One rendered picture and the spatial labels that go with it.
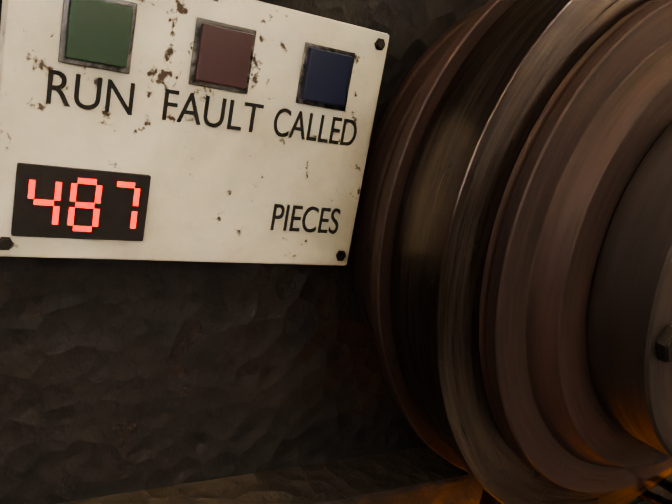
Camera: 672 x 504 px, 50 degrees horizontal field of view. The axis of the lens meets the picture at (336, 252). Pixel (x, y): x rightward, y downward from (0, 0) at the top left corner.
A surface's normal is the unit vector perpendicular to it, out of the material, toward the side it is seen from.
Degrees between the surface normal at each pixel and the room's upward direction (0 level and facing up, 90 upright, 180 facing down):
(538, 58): 90
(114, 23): 90
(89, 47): 90
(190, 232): 90
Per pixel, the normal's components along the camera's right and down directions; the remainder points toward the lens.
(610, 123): -0.33, -0.33
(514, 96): 0.53, 0.27
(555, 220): -0.48, -0.01
